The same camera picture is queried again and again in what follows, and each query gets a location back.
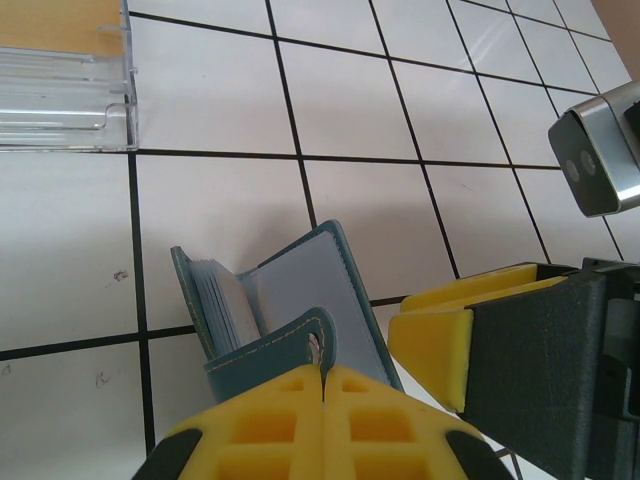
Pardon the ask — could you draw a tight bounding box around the clear acrylic card stand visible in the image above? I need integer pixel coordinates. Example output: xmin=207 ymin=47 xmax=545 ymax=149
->
xmin=0 ymin=0 xmax=140 ymax=153

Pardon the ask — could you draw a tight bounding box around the blue leather card holder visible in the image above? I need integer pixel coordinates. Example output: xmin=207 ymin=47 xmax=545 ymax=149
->
xmin=170 ymin=219 xmax=406 ymax=405

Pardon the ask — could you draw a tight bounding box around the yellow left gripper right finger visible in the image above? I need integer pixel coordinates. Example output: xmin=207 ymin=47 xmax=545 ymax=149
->
xmin=322 ymin=363 xmax=512 ymax=480

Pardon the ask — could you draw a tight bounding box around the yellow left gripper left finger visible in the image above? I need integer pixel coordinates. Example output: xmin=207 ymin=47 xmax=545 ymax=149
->
xmin=130 ymin=363 xmax=326 ymax=480

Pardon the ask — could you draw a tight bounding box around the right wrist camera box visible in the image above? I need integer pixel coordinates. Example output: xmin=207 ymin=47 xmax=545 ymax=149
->
xmin=548 ymin=79 xmax=640 ymax=219

